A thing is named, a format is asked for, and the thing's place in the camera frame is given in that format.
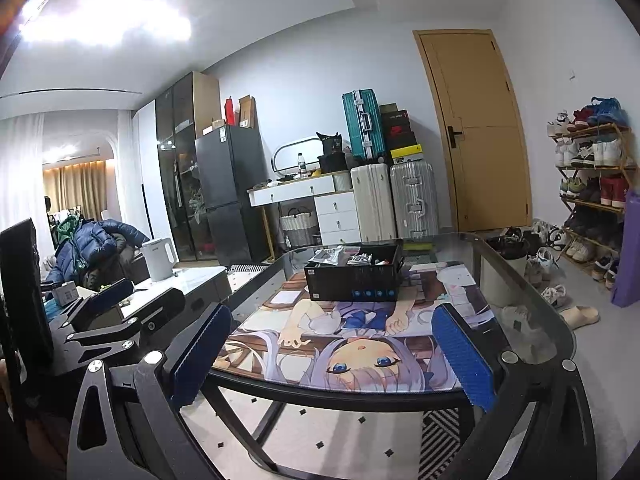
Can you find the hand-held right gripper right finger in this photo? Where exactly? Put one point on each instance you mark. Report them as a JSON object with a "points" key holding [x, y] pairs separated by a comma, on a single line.
{"points": [[465, 355]]}

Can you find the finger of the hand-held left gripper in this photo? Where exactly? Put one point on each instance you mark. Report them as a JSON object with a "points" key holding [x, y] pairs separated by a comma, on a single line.
{"points": [[116, 291], [165, 305]]}

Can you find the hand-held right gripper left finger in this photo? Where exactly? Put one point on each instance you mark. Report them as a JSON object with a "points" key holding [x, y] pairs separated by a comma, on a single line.
{"points": [[200, 355]]}

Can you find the black storage box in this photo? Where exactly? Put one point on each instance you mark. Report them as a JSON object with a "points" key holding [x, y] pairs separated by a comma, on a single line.
{"points": [[350, 285]]}

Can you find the grey white printed packet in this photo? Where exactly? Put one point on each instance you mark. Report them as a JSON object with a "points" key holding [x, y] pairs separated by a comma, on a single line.
{"points": [[325, 256]]}

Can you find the white marble side table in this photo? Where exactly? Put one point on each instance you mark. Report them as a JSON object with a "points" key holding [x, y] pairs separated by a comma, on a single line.
{"points": [[195, 277]]}

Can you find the small white green box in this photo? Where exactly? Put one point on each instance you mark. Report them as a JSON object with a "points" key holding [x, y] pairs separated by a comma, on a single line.
{"points": [[65, 292]]}

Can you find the white electric kettle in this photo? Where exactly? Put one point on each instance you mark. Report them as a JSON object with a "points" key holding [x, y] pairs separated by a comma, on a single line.
{"points": [[160, 260]]}

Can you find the blue down jacket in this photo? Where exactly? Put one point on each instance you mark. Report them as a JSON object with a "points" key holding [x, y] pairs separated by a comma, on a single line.
{"points": [[90, 250]]}

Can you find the white plastic bag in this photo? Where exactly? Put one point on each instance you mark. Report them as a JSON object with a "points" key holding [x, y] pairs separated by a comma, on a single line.
{"points": [[520, 322]]}

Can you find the black white striped rug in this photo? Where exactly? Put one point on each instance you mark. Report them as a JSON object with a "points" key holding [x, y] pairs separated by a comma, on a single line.
{"points": [[440, 440]]}

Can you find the tan curtain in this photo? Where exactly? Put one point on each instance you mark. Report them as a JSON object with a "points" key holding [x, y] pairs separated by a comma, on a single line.
{"points": [[80, 195]]}

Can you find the white trash bin black liner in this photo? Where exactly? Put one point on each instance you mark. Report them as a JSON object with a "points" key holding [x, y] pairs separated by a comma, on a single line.
{"points": [[507, 260]]}

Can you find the white sheer curtain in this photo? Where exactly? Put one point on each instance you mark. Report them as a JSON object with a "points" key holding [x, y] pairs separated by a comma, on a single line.
{"points": [[20, 175]]}

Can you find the printed cartoon desk mat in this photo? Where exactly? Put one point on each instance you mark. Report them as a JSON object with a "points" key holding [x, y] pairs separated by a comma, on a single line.
{"points": [[350, 355]]}

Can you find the beige slipper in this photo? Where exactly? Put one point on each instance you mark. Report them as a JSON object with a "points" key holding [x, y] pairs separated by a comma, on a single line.
{"points": [[580, 316]]}

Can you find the dark grey fridge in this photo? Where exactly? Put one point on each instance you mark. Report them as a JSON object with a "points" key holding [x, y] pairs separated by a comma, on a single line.
{"points": [[230, 185]]}

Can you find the pile of shoes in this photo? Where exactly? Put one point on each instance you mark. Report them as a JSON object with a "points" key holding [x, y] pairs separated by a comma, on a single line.
{"points": [[550, 240]]}

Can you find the glass door cabinet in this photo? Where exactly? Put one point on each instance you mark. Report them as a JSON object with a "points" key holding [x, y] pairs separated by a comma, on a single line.
{"points": [[175, 160]]}

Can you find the white rug black diamonds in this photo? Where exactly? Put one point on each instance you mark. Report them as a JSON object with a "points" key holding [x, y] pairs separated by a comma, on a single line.
{"points": [[325, 435]]}

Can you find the wicker basket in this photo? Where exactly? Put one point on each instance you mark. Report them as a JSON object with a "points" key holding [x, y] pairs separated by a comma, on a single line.
{"points": [[298, 229]]}

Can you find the silver suitcase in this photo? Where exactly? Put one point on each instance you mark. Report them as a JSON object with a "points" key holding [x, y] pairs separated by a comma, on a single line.
{"points": [[412, 200]]}

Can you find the white suitcase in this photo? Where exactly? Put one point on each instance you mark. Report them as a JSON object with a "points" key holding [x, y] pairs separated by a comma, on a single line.
{"points": [[372, 202]]}

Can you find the purple bag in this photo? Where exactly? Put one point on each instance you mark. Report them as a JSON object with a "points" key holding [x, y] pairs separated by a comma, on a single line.
{"points": [[627, 280]]}

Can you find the oval mirror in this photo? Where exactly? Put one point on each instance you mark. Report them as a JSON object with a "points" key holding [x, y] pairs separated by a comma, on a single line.
{"points": [[287, 157]]}

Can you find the white dresser with drawers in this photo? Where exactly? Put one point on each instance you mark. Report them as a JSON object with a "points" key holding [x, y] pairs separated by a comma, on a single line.
{"points": [[337, 210]]}

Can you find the clear water bottle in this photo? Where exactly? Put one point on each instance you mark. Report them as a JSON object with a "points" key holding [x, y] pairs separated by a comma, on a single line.
{"points": [[301, 166]]}

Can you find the open cardboard box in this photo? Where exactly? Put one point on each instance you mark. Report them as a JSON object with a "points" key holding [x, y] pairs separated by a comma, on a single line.
{"points": [[247, 112]]}

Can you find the yellow black box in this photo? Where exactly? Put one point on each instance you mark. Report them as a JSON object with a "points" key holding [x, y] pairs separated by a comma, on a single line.
{"points": [[406, 152]]}

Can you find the wooden shoe rack with shoes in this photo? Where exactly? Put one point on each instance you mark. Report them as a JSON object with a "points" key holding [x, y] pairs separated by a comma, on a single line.
{"points": [[595, 185]]}

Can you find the tan wooden door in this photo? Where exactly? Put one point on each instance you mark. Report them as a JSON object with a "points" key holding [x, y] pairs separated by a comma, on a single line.
{"points": [[475, 130]]}

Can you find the black bag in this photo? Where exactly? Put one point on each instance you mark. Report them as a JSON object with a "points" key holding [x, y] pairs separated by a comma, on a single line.
{"points": [[331, 152]]}

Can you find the black box red logo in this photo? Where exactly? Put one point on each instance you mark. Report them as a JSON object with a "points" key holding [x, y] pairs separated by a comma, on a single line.
{"points": [[397, 125]]}

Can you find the teal suitcase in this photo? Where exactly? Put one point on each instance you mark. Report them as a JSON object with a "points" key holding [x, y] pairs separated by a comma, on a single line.
{"points": [[362, 125]]}

